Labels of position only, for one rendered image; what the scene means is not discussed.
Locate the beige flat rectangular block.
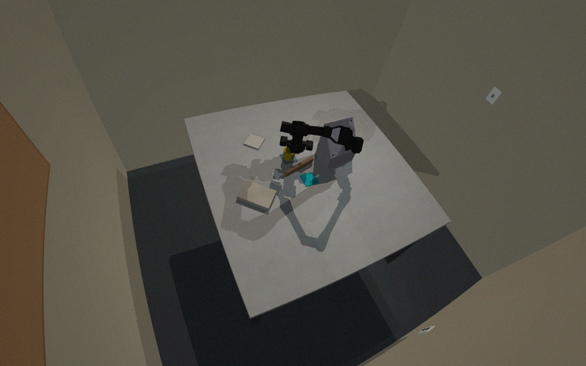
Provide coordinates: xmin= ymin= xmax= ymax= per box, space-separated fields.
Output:
xmin=237 ymin=180 xmax=277 ymax=211

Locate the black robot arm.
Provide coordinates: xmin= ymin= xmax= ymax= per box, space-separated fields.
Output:
xmin=280 ymin=121 xmax=364 ymax=154

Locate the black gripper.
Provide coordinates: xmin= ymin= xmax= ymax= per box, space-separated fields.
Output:
xmin=279 ymin=136 xmax=313 ymax=152

